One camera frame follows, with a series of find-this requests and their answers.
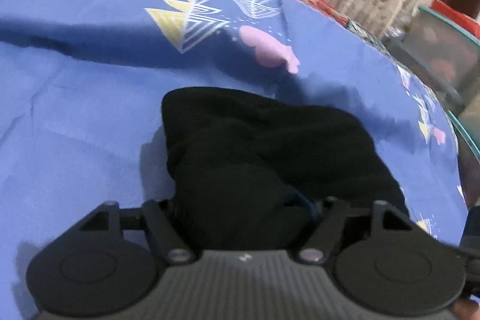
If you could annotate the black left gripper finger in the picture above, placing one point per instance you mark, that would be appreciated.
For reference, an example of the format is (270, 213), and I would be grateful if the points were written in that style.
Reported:
(314, 210)

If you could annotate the black pants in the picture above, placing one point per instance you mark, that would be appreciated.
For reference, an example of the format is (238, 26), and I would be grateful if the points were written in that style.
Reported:
(238, 158)

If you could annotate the blue patterned bedsheet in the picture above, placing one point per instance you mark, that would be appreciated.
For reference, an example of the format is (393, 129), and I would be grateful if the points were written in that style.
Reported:
(81, 87)

